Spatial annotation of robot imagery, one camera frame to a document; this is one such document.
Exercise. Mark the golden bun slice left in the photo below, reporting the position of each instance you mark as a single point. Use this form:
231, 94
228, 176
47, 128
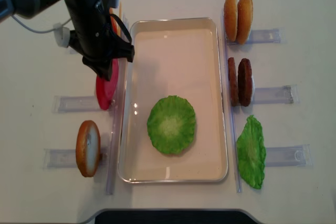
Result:
231, 19

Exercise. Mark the clear lettuce holder strip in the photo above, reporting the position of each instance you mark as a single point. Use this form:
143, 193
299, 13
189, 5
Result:
299, 156

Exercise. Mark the red tomato slice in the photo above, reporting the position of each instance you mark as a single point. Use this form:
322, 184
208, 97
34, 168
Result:
111, 85
102, 90

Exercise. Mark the golden bun slice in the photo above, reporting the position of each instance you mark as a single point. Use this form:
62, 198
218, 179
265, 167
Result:
231, 19
245, 19

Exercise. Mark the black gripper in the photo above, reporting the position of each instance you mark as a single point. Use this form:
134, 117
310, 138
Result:
93, 37

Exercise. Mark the orange cheese slice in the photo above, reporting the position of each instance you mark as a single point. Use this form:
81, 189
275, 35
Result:
113, 22

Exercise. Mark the dark brown meat patty right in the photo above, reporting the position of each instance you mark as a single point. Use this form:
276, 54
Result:
245, 82

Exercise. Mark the clear tomato holder strip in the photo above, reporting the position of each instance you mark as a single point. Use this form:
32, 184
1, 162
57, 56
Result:
68, 104

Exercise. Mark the brown meat patty left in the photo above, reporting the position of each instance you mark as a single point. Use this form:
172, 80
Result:
232, 76

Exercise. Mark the top bun with white face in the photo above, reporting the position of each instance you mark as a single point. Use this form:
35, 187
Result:
88, 148

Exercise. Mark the green lettuce leaf standing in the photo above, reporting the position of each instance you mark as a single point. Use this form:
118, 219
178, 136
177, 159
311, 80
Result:
251, 153

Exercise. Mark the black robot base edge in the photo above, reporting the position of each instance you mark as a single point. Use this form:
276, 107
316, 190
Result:
171, 216

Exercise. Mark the white rectangular tray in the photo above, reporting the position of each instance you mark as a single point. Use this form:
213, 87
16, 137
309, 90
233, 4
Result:
174, 57

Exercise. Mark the clear bun holder strip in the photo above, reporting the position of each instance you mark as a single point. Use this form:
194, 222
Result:
264, 36
58, 158

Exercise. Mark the clear patty holder strip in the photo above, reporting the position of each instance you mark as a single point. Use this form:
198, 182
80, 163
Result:
276, 95

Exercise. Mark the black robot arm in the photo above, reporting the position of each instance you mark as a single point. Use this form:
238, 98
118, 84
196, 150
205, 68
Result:
30, 8

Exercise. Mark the green lettuce leaf on tray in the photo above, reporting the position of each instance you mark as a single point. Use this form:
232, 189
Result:
171, 125

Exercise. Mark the clear top bun holder strip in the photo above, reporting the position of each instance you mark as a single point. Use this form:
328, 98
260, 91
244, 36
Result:
58, 158

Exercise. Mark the golden bun slice right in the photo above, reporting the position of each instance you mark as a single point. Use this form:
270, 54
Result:
245, 19

